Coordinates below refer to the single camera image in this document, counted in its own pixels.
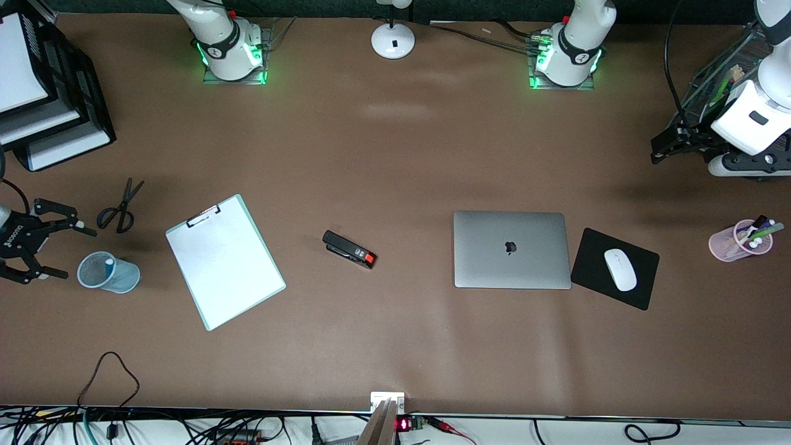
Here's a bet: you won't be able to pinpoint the black stacked file tray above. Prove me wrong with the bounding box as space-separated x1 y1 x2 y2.
0 0 117 172

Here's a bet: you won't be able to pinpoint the black wire desk organizer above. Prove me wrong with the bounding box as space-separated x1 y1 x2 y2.
672 22 773 134

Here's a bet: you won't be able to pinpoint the black coiled cable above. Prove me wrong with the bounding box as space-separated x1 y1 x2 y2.
623 420 682 444

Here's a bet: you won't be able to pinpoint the green marker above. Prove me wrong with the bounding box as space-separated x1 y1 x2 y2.
711 74 733 107

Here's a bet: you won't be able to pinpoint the black looped cable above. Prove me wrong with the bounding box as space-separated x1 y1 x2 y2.
77 351 140 441

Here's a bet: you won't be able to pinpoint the white round-base stand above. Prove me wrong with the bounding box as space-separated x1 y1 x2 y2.
371 0 417 61

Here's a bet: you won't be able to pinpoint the black red stapler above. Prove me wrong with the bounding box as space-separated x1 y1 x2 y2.
322 230 377 270

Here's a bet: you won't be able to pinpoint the white paper stack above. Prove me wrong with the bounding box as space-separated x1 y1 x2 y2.
28 122 113 172
0 12 51 115
0 98 82 149

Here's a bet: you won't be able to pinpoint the green pen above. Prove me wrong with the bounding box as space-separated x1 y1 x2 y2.
737 222 785 247

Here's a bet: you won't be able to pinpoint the white computer mouse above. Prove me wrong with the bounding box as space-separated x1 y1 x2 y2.
603 248 638 292

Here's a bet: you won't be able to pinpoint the green clipboard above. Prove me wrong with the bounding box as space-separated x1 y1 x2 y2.
165 193 287 332

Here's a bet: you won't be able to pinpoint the red wire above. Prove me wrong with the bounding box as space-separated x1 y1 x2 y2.
426 417 478 445

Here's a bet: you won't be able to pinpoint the tangled black cables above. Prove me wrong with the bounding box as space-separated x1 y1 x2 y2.
0 405 81 445

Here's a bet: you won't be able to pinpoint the pink mesh pen cup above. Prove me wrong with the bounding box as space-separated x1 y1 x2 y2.
708 219 774 263

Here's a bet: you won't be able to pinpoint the grey metal post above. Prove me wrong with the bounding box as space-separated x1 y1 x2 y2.
357 399 398 445

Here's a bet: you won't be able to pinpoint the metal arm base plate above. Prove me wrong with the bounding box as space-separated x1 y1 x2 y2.
203 26 270 86
527 34 597 92

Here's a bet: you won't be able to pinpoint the black mouse pad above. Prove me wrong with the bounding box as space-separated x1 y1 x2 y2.
570 227 661 312

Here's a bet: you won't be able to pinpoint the silver laptop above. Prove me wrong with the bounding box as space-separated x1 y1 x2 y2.
453 210 572 290

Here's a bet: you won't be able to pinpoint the white mount plate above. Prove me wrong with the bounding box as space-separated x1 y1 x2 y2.
370 391 405 415

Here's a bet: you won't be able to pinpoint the black orange power strip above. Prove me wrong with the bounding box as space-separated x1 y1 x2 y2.
209 428 263 445

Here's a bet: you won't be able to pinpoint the black cable bundle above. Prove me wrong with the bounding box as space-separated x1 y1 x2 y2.
426 20 544 56

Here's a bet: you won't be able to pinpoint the light blue mesh cup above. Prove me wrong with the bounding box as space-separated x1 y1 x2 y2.
77 250 141 294

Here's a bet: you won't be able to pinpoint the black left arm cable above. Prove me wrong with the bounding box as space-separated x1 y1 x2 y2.
663 0 702 134

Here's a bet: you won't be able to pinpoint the black scissors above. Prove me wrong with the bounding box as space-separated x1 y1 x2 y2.
96 177 145 234

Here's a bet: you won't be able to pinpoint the white paper sheet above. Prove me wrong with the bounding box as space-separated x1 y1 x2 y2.
167 198 286 329

